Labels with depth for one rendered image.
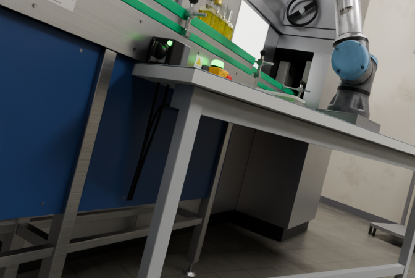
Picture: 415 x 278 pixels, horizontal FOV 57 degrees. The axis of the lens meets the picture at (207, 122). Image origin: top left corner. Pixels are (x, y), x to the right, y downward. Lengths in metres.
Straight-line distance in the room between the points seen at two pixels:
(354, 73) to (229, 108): 0.51
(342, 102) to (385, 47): 3.66
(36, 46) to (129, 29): 0.26
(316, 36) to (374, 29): 2.67
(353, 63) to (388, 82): 3.60
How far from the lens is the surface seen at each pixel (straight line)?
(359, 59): 1.34
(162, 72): 0.95
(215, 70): 1.30
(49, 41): 0.90
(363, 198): 4.83
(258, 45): 2.35
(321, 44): 2.60
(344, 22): 1.41
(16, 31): 0.86
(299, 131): 1.20
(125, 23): 1.02
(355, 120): 1.39
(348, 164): 4.94
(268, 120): 1.09
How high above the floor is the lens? 0.64
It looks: level
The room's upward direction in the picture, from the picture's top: 14 degrees clockwise
